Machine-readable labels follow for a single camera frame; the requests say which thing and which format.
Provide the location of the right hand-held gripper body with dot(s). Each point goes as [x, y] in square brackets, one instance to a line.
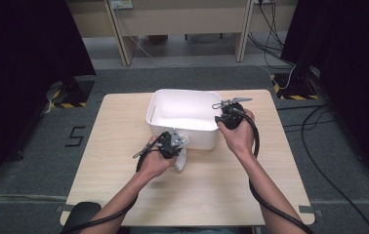
[233, 118]

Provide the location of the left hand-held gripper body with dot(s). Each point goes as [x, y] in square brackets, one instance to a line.
[170, 150]

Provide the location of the white cloth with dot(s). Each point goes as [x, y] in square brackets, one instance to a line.
[181, 161]

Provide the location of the white plastic basket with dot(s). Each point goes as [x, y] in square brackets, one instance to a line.
[185, 107]

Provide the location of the person's left hand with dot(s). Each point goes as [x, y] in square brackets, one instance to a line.
[153, 164]

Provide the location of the person's right hand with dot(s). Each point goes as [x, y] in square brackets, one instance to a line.
[241, 139]

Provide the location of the black stand base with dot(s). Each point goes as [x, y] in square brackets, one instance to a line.
[78, 89]
[298, 84]

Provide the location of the beige desk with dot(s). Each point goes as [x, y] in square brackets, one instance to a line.
[185, 19]

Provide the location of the black chair armrest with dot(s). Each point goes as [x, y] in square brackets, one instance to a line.
[81, 214]

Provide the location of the grey tape strip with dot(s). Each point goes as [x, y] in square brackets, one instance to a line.
[306, 209]
[61, 208]

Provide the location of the black curtain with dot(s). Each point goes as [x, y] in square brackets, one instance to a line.
[16, 65]
[361, 65]

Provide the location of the wall power socket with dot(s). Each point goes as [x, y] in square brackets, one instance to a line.
[121, 4]

